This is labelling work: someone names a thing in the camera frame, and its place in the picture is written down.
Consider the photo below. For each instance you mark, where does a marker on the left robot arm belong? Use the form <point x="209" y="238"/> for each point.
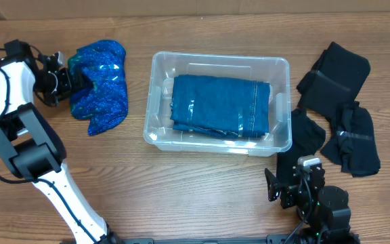
<point x="30" y="150"/>

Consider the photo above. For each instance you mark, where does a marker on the crumpled black taped garment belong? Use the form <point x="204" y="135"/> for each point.
<point x="352" y="143"/>

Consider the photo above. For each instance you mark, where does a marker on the sparkly blue sequin garment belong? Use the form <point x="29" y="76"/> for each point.
<point x="104" y="99"/>

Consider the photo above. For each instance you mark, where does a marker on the blue denim jeans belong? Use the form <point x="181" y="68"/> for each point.
<point x="220" y="106"/>

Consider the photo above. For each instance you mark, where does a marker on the clear plastic storage bin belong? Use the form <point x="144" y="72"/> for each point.
<point x="158" y="126"/>

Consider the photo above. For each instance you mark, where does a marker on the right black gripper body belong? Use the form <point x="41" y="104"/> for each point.
<point x="305" y="200"/>

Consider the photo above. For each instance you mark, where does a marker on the small black garment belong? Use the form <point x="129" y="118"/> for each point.
<point x="307" y="138"/>

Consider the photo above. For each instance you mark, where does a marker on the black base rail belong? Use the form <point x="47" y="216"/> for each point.
<point x="208" y="240"/>

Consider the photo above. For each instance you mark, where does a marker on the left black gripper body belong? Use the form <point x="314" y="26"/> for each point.
<point x="51" y="86"/>

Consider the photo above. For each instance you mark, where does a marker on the large folded black garment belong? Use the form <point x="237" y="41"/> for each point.
<point x="336" y="78"/>

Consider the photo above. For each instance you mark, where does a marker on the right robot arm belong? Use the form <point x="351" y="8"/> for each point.
<point x="323" y="210"/>

